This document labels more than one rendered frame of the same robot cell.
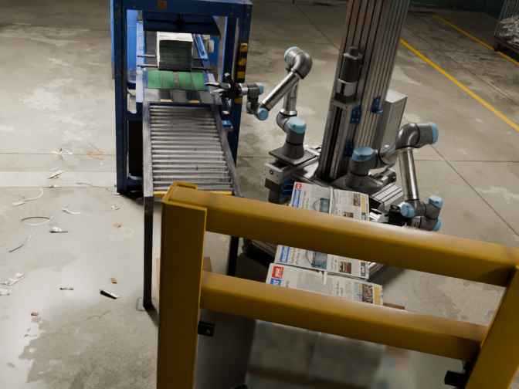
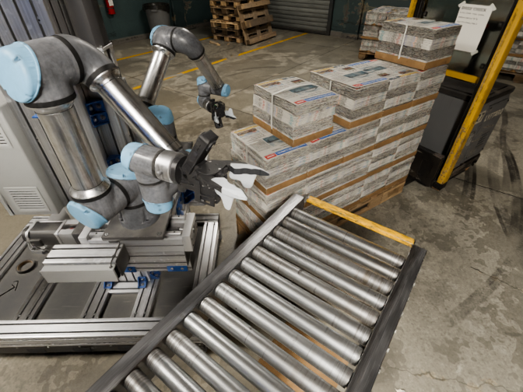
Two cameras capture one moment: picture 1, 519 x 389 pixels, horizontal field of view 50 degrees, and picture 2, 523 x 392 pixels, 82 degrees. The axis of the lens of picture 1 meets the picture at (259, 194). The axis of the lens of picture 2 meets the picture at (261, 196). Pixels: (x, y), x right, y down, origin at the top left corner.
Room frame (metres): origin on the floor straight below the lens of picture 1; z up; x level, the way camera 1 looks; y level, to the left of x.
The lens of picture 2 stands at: (3.47, 0.79, 1.61)
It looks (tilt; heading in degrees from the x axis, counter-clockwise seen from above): 39 degrees down; 231
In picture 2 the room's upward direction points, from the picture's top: straight up
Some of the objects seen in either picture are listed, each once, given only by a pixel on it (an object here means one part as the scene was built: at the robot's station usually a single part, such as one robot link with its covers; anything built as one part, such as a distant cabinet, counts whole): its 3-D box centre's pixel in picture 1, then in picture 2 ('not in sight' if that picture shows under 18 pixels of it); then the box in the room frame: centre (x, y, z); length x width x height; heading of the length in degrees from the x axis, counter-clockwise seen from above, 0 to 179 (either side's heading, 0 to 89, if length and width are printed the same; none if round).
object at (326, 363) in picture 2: (188, 154); (276, 328); (3.16, 0.48, 0.77); 0.47 x 0.05 x 0.05; 104
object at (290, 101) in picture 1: (291, 90); (73, 147); (3.41, -0.12, 1.19); 0.15 x 0.12 x 0.55; 27
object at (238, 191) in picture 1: (224, 151); (185, 319); (3.34, 0.27, 0.74); 1.34 x 0.05 x 0.12; 14
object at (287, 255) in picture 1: (324, 249); (348, 75); (1.91, -0.30, 1.06); 0.37 x 0.29 x 0.01; 85
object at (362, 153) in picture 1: (362, 159); (160, 121); (2.98, -0.58, 0.98); 0.13 x 0.12 x 0.14; 114
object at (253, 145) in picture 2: not in sight; (318, 174); (2.06, -0.30, 0.42); 1.17 x 0.39 x 0.83; 175
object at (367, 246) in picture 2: (193, 191); (343, 236); (2.72, 0.37, 0.77); 0.47 x 0.05 x 0.05; 104
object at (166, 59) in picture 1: (174, 48); not in sight; (4.82, 0.90, 0.93); 0.38 x 0.30 x 0.26; 14
